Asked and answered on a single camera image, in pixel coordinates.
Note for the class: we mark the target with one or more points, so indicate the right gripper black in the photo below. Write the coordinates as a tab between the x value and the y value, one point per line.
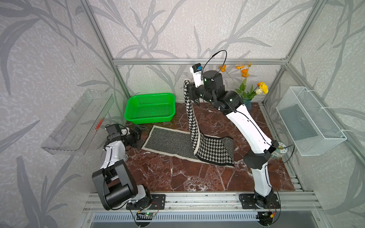
191	89

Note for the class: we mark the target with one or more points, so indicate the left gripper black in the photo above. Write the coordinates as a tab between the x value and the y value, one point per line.
136	134

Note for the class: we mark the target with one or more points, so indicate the black white patterned scarf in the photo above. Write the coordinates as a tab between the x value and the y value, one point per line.
193	145

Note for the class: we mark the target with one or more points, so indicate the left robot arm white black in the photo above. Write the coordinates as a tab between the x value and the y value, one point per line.
114	182

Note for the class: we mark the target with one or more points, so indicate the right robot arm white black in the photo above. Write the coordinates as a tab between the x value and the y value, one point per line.
208	86

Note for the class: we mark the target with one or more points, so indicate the green plastic basket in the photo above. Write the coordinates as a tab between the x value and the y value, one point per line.
150	108

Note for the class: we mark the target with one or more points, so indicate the blue glass vase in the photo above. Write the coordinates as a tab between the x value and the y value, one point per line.
248	104

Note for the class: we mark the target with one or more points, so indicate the left circuit board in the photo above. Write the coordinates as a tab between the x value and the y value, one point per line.
145	216

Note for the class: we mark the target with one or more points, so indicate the small tin can right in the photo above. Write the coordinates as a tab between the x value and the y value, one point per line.
280	151

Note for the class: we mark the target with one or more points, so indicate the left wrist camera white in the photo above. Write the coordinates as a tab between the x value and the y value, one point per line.
125	131

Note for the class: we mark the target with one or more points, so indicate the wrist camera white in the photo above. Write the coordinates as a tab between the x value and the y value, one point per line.
125	131
196	71

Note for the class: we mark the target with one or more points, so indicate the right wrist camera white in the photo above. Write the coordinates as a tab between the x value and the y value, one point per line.
196	71

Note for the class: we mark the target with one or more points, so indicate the clear plastic wall tray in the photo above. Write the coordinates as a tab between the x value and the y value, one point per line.
76	131

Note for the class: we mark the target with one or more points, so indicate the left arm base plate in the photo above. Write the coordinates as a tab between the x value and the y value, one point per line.
152	202

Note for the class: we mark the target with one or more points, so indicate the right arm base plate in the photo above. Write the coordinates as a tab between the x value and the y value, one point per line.
248	201

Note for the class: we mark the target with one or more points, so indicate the white wire mesh basket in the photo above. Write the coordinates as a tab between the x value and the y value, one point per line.
312	129

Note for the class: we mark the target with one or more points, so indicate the aluminium front rail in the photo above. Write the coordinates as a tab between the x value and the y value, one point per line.
229	201

